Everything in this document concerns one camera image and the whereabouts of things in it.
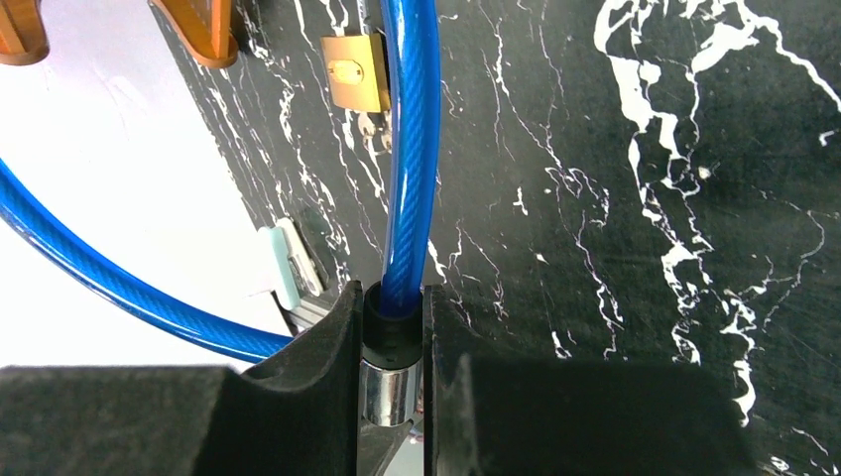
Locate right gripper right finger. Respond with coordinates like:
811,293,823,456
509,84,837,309
422,286,756,475

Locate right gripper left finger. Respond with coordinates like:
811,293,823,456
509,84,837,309
1,282,363,475

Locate silver keys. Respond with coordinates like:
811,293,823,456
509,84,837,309
357,112,392,155

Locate brass padlock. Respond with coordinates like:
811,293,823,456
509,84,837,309
320,33,391,113

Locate blue cable bike lock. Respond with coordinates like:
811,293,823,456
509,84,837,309
0,0,442,428

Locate light green small object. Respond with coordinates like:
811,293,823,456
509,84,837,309
257,217,325,310

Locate orange wooden shelf rack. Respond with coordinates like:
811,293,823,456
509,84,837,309
1,0,238,69

